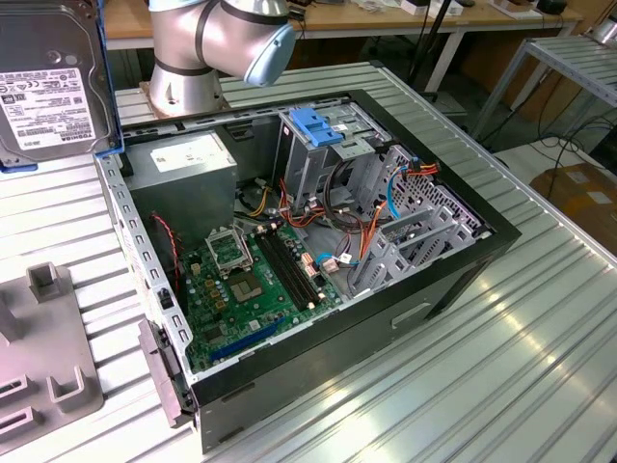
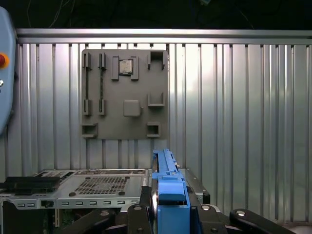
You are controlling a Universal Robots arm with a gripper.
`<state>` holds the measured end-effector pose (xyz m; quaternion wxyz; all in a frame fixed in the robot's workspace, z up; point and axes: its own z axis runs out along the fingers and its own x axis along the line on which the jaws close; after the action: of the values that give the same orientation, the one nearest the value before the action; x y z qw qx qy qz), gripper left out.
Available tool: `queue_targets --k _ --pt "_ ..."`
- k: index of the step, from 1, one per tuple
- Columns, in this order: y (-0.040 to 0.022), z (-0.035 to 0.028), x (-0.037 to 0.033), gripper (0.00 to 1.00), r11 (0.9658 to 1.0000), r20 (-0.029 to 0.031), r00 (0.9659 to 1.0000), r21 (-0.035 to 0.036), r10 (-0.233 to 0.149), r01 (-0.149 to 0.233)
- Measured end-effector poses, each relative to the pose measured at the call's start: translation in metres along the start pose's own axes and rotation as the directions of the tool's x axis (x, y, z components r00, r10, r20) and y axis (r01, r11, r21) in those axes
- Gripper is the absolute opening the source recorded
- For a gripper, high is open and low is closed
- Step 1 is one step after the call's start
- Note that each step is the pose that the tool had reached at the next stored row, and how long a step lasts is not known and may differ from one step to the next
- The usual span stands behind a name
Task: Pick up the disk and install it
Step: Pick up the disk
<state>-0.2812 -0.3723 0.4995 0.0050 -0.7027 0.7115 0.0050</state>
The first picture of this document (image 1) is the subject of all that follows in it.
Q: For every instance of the grey parts rack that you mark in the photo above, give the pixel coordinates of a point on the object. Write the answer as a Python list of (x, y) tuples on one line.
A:
[(48, 337)]

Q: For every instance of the metal slat side table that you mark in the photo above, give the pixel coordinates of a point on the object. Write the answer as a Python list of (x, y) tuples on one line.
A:
[(578, 62)]

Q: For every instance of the grey metal disk bay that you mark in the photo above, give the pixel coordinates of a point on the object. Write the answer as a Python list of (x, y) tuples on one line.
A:
[(434, 202)]

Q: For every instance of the small black device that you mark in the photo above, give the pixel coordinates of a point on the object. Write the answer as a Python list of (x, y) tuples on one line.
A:
[(552, 6)]

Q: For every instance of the black RAM slot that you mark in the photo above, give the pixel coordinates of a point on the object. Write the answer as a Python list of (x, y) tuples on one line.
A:
[(291, 267), (284, 267), (298, 267), (277, 267)]

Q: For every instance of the grey metal drive cage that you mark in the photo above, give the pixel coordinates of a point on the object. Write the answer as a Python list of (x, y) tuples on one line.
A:
[(308, 169)]

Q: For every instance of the silver universal robots arm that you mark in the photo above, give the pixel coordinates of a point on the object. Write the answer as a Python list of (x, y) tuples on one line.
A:
[(231, 43)]

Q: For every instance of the small white box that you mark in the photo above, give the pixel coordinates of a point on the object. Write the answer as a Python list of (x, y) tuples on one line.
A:
[(414, 6)]

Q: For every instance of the brown cardboard box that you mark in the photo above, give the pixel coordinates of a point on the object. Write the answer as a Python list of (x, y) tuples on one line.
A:
[(578, 193)]

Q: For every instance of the silver metal cylinder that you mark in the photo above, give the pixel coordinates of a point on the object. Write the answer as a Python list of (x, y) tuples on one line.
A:
[(605, 31)]

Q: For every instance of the beige board power socket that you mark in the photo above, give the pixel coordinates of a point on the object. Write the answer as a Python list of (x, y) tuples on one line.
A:
[(311, 264)]

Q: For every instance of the green motherboard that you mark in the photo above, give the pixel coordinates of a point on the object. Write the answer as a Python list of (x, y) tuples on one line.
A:
[(241, 318)]

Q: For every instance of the black chipset chip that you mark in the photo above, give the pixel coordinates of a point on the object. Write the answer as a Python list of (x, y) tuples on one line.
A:
[(213, 333)]

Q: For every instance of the black open PC case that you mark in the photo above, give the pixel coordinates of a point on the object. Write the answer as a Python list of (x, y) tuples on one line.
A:
[(337, 357)]

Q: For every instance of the hard disk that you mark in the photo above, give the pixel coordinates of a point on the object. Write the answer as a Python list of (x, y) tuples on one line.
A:
[(48, 48)]

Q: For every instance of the grey power supply unit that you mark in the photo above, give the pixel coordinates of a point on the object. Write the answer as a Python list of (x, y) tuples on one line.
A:
[(188, 193)]

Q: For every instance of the blue expansion slot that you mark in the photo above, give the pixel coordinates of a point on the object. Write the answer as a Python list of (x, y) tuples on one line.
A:
[(246, 340)]

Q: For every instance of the grey plastic case bezel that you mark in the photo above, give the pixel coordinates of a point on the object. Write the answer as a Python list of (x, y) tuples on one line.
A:
[(161, 371)]

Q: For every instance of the wooden desk with white legs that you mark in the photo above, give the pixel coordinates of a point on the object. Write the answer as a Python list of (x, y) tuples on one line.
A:
[(385, 19)]

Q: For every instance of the blue plastic drive latch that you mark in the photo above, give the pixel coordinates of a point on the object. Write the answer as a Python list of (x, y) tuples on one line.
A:
[(313, 128)]

